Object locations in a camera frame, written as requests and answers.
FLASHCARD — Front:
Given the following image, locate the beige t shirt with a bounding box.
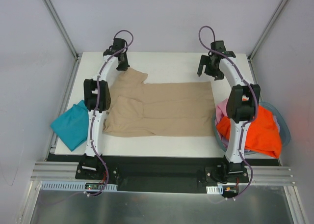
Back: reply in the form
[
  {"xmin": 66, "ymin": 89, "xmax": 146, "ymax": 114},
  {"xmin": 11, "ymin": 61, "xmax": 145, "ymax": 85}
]
[{"xmin": 103, "ymin": 68, "xmax": 215, "ymax": 138}]

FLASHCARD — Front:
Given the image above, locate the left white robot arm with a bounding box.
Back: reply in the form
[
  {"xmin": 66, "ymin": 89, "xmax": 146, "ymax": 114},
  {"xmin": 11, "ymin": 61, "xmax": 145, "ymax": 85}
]
[{"xmin": 83, "ymin": 37, "xmax": 130, "ymax": 157}]

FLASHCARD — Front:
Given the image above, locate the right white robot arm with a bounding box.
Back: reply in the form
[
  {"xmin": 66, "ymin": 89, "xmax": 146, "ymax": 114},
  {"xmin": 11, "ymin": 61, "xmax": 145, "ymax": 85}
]
[{"xmin": 197, "ymin": 41, "xmax": 261, "ymax": 164}]

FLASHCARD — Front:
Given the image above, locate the pink t shirt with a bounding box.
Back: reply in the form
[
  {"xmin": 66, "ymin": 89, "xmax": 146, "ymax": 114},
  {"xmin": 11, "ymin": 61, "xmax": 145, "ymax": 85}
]
[{"xmin": 215, "ymin": 99, "xmax": 231, "ymax": 148}]

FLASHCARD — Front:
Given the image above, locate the lavender t shirt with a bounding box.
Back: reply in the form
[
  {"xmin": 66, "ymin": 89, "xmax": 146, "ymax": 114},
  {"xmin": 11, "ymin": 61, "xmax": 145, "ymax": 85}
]
[{"xmin": 222, "ymin": 113, "xmax": 285, "ymax": 156}]

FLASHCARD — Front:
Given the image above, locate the orange t shirt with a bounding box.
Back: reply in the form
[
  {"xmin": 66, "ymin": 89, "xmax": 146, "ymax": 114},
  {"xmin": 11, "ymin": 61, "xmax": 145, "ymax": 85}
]
[{"xmin": 215, "ymin": 99, "xmax": 282, "ymax": 159}]

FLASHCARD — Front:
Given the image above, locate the translucent blue laundry basket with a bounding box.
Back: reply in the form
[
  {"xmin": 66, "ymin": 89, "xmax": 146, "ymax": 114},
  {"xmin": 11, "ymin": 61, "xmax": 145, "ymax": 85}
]
[{"xmin": 212, "ymin": 102, "xmax": 290, "ymax": 154}]

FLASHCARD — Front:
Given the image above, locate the folded teal t shirt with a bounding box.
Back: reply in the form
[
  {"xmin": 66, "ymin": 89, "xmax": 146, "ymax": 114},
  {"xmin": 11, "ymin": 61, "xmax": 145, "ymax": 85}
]
[{"xmin": 51, "ymin": 100, "xmax": 89, "ymax": 151}]

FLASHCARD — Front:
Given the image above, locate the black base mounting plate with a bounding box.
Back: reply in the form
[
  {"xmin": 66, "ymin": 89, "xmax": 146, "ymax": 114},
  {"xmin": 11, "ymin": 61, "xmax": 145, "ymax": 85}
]
[{"xmin": 75, "ymin": 154, "xmax": 250, "ymax": 194}]

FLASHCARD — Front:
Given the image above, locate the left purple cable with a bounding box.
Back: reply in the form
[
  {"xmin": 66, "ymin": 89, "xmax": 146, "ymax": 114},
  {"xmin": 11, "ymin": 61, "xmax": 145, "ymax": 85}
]
[{"xmin": 41, "ymin": 30, "xmax": 134, "ymax": 205}]

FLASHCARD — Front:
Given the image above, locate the right aluminium frame post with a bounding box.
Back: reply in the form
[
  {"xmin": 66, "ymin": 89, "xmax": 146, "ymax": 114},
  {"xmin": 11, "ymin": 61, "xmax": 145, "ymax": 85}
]
[{"xmin": 248, "ymin": 0, "xmax": 290, "ymax": 63}]

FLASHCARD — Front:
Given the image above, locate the aluminium frame post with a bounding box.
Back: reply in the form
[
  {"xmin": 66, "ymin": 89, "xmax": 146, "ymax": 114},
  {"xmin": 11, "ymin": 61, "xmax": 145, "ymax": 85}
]
[
  {"xmin": 248, "ymin": 0, "xmax": 290, "ymax": 63},
  {"xmin": 42, "ymin": 0, "xmax": 79, "ymax": 59}
]

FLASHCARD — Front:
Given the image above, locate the left aluminium frame post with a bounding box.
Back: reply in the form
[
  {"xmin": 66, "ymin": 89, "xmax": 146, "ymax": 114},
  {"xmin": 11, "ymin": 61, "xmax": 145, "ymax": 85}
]
[{"xmin": 42, "ymin": 0, "xmax": 79, "ymax": 59}]

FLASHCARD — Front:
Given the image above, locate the right white cable duct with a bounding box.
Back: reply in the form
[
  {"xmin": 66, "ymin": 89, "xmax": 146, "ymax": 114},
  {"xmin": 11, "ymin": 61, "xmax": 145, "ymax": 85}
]
[{"xmin": 206, "ymin": 185, "xmax": 223, "ymax": 195}]

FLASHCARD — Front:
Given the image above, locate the white cable duct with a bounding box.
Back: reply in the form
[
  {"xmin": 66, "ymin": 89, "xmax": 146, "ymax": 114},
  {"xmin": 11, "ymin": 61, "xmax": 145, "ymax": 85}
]
[
  {"xmin": 206, "ymin": 185, "xmax": 223, "ymax": 195},
  {"xmin": 41, "ymin": 181, "xmax": 118, "ymax": 193}
]

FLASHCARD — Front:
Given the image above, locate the aluminium front rail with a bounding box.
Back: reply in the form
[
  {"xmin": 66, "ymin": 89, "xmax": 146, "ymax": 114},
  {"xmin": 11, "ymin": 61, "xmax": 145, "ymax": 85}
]
[{"xmin": 31, "ymin": 162, "xmax": 297, "ymax": 186}]

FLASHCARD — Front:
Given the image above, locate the left white cable duct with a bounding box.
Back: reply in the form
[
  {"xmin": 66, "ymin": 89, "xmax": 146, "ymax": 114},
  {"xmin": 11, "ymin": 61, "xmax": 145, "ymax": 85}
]
[{"xmin": 41, "ymin": 181, "xmax": 118, "ymax": 193}]

